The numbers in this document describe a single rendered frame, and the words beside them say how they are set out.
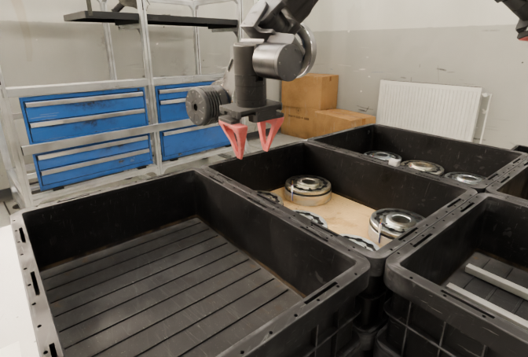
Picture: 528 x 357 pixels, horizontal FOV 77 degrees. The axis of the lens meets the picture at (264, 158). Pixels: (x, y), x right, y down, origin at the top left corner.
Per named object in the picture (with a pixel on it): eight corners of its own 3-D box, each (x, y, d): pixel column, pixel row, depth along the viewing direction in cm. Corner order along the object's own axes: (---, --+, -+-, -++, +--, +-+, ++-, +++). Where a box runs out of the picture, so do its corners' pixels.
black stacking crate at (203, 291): (28, 282, 51) (10, 215, 47) (199, 220, 69) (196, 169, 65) (103, 591, 22) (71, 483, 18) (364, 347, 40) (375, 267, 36)
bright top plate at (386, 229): (357, 219, 60) (358, 216, 60) (394, 206, 65) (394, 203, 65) (407, 247, 52) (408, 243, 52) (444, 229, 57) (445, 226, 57)
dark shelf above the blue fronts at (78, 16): (64, 23, 228) (63, 14, 226) (210, 29, 306) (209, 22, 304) (86, 20, 197) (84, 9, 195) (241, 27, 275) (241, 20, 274)
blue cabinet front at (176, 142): (162, 160, 254) (154, 86, 236) (235, 142, 302) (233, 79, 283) (163, 161, 252) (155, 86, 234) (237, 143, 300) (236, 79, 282)
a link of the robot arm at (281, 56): (281, 34, 64) (255, 0, 58) (329, 34, 56) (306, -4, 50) (251, 86, 63) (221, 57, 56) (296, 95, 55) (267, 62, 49)
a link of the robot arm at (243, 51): (251, 37, 61) (225, 38, 57) (277, 38, 56) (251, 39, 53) (252, 75, 63) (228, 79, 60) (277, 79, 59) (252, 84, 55)
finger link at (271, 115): (284, 152, 66) (285, 105, 62) (255, 162, 62) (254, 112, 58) (263, 144, 71) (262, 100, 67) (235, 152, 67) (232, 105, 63)
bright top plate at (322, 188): (276, 185, 75) (276, 182, 75) (304, 174, 81) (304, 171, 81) (312, 199, 68) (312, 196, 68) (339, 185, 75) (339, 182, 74)
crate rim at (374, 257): (197, 177, 66) (196, 165, 65) (303, 149, 84) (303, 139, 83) (375, 281, 37) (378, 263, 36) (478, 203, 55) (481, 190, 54)
